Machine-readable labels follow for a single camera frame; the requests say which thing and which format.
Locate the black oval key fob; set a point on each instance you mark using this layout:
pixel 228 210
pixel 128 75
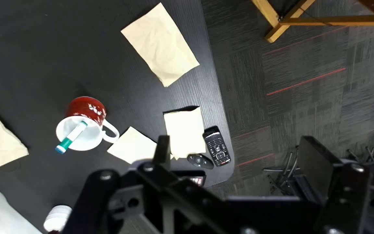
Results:
pixel 200 160

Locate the green capped white marker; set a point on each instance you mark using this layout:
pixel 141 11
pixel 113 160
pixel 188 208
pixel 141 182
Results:
pixel 71 138

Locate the white cylindrical bottle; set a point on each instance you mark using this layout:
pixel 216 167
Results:
pixel 58 219

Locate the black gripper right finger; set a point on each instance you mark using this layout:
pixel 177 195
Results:
pixel 321 167

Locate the large beige paper napkin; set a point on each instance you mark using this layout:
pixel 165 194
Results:
pixel 162 43

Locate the small beige paper napkin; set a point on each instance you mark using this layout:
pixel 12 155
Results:
pixel 130 146

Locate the black metal stand legs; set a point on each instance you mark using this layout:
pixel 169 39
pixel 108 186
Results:
pixel 287 162

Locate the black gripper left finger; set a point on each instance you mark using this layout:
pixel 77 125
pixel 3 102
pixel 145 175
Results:
pixel 163 151

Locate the black remote control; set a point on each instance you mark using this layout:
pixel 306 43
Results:
pixel 217 146

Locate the square folded beige napkin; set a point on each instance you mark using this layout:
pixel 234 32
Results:
pixel 185 132

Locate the wooden frame stand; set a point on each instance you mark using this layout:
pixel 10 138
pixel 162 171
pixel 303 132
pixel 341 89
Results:
pixel 278 21

